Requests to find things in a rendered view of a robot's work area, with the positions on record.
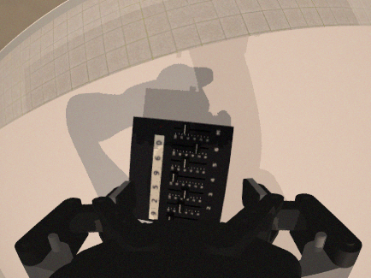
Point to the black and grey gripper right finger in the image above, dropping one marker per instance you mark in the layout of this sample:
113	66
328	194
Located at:
328	248

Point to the black lighting desk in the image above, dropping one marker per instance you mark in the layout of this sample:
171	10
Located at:
159	147

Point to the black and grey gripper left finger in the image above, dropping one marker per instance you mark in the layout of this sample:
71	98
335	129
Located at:
53	242

